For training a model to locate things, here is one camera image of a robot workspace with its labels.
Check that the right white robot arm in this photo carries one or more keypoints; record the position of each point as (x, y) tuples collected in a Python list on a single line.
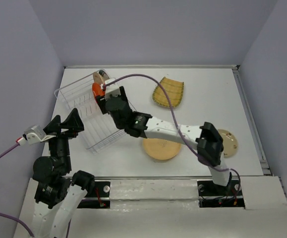
[(203, 140)]

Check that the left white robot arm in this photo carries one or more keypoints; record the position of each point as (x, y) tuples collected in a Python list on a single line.
[(57, 197)]

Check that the white plate green rim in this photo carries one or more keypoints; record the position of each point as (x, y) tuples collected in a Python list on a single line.
[(104, 75)]

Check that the yellow bamboo-pattern square plate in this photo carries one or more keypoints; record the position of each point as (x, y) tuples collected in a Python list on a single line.
[(174, 90)]

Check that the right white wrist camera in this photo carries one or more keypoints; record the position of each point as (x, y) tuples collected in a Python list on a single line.
[(111, 89)]

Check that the large yellow round plate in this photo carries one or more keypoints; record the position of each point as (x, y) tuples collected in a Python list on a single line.
[(160, 149)]

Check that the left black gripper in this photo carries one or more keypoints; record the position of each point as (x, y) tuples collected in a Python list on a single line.
[(74, 121)]

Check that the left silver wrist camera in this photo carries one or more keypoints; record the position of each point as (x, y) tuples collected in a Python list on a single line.
[(35, 134)]

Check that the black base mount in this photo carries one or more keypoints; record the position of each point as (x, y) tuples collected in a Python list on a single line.
[(215, 196), (99, 197)]

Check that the orange round plate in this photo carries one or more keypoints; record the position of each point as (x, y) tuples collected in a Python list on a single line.
[(98, 93)]

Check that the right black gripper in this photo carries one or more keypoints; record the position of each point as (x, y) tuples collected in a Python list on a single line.
[(101, 100)]

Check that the small cream floral plate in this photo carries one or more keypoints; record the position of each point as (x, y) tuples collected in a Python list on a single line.
[(230, 143)]

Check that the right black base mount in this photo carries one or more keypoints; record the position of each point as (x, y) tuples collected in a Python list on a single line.
[(215, 196)]

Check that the white wire dish rack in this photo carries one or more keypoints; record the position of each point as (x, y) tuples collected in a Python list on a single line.
[(75, 91)]

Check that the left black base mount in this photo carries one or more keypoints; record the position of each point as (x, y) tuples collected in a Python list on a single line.
[(99, 197)]

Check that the beige bird-pattern plate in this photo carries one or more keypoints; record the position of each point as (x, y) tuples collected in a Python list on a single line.
[(97, 78)]

